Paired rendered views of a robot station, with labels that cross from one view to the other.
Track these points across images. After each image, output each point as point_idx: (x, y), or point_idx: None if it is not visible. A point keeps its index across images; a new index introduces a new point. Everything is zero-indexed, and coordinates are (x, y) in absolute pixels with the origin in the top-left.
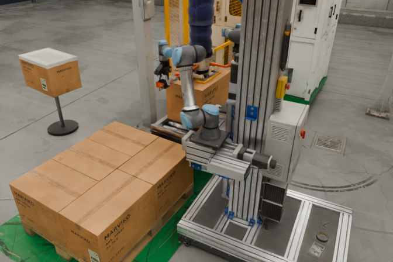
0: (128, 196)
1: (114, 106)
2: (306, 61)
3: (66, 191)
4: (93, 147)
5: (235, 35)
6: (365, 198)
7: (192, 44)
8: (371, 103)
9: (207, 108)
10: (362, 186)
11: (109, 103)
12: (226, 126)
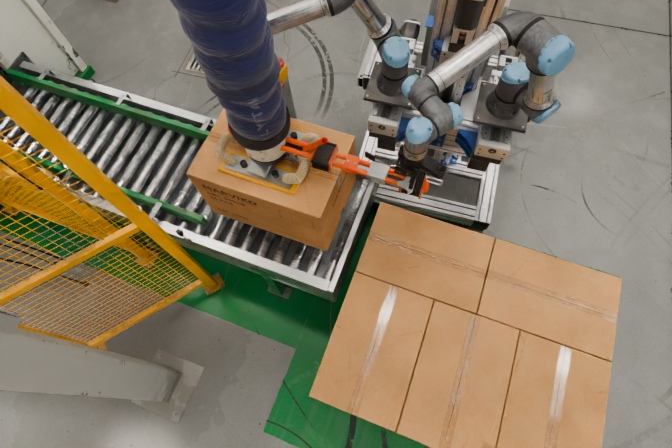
0: (535, 265)
1: None
2: (21, 15)
3: (565, 376)
4: (427, 394)
5: None
6: (337, 35)
7: (274, 120)
8: None
9: (527, 72)
10: (314, 35)
11: None
12: (459, 91)
